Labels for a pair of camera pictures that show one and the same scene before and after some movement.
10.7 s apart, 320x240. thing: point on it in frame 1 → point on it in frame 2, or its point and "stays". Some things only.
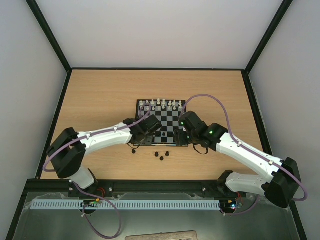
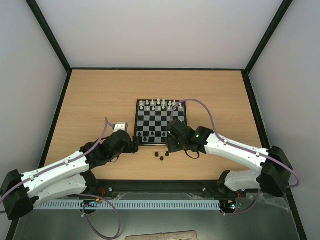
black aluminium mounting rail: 54,186 stays
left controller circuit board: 90,203 stays
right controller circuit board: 228,204 stays
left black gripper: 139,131 → 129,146
